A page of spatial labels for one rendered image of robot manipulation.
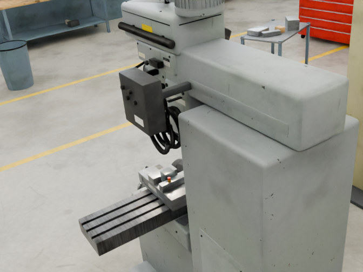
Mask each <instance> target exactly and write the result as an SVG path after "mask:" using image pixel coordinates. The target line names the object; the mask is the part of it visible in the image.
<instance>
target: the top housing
mask: <svg viewBox="0 0 363 272"><path fill-rule="evenodd" d="M169 2H170V3H169V4H165V2H164V0H161V1H159V0H131V1H125V2H123V3H122V4H121V9H122V15H123V22H124V23H126V24H130V25H135V27H137V28H140V29H143V30H146V31H148V32H152V33H154V34H157V35H159V36H162V35H163V36H164V37H165V38H168V39H170V40H173V41H174V42H175V47H174V48H173V49H169V48H166V47H164V46H161V45H159V44H156V43H154V42H151V41H149V40H147V39H144V38H141V37H138V36H136V35H133V34H131V33H129V32H126V31H125V33H126V35H128V36H130V37H132V38H135V39H137V40H140V41H142V42H144V43H147V44H150V45H152V46H155V47H157V48H159V49H162V50H164V51H167V52H169V53H172V54H174V55H177V56H178V55H180V52H181V50H182V49H183V48H186V47H189V46H193V45H197V44H200V43H204V42H208V41H210V40H214V39H217V38H223V39H225V23H224V11H223V12H221V13H218V14H216V15H212V16H205V17H182V16H178V15H177V14H175V10H174V6H175V5H174V0H169Z"/></svg>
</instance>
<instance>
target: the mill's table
mask: <svg viewBox="0 0 363 272"><path fill-rule="evenodd" d="M187 213H188V212H187V205H186V206H184V207H182V208H180V209H177V210H175V211H172V210H171V209H169V207H168V206H167V205H165V204H164V203H163V202H162V201H161V200H159V199H158V198H157V197H156V196H155V195H154V194H153V193H152V192H151V191H150V190H148V189H146V190H144V191H142V192H140V193H137V194H135V195H133V196H130V197H128V198H126V199H124V200H122V201H119V202H116V203H114V204H112V205H110V206H108V207H105V208H103V209H101V210H98V211H96V212H94V213H92V214H89V215H87V216H85V217H83V218H81V219H78V221H79V225H80V229H81V232H82V233H83V235H84V236H85V237H86V239H87V240H88V242H89V243H90V245H91V246H92V247H93V249H94V250H95V251H96V253H97V254H98V256H101V255H103V254H105V253H107V252H110V251H112V250H114V249H116V248H118V247H120V246H122V245H124V244H126V243H128V242H130V241H132V240H134V239H136V238H138V237H140V236H142V235H144V234H146V233H148V232H150V231H152V230H154V229H156V228H158V227H160V226H162V225H164V224H166V223H168V222H171V221H173V220H175V219H177V218H179V217H181V216H183V215H185V214H187Z"/></svg>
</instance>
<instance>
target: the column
mask: <svg viewBox="0 0 363 272"><path fill-rule="evenodd" d="M178 123H179V133H180V144H181V154H182V160H183V171H184V181H185V191H186V202H187V212H188V218H189V229H190V239H191V249H192V260H193V270H194V272H342V265H343V260H344V251H345V242H346V233H347V224H348V215H349V206H350V200H351V191H352V182H353V173H354V164H355V155H356V150H357V141H358V132H359V121H358V119H356V118H354V117H351V116H349V115H346V120H345V128H344V130H343V131H342V132H341V133H339V134H337V135H335V136H333V137H331V138H329V139H327V140H324V141H322V142H320V143H318V144H316V145H314V146H312V147H310V148H308V149H306V150H304V151H302V152H298V151H295V150H294V149H292V148H290V147H288V146H286V145H284V144H282V143H280V142H278V141H276V140H274V139H272V138H270V137H268V136H266V135H264V134H262V133H261V132H259V131H257V130H255V129H253V128H251V127H249V126H247V125H245V124H243V123H241V122H239V121H237V120H235V119H233V118H231V117H229V116H228V115H226V114H224V113H222V112H220V111H218V110H216V109H214V108H212V107H211V106H208V105H206V104H204V105H202V106H198V107H196V108H193V109H191V110H188V111H185V112H182V113H180V114H179V116H178Z"/></svg>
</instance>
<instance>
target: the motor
mask: <svg viewBox="0 0 363 272"><path fill-rule="evenodd" d="M224 1H225V0H174V5H175V6H174V10H175V14H177V15H178V16H182V17H205V16H212V15H216V14H218V13H221V12H223V11H224V10H225V2H224Z"/></svg>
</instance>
